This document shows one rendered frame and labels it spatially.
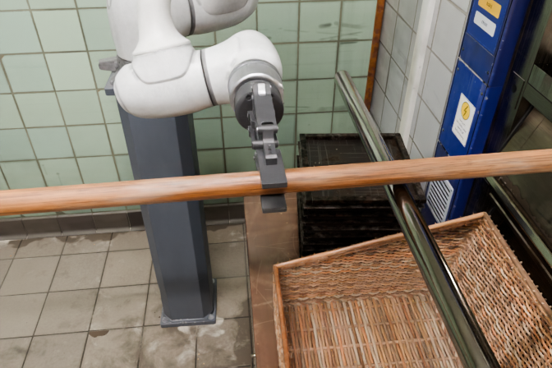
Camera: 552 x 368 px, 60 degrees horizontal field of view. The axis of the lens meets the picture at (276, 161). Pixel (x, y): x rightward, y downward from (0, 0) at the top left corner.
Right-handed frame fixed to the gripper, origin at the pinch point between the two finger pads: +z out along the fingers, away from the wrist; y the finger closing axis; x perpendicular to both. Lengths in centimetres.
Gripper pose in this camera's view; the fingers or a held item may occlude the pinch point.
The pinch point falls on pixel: (271, 180)
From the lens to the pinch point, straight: 58.9
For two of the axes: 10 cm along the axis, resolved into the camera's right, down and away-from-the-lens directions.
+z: 1.2, 5.9, -8.0
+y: 0.0, 8.1, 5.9
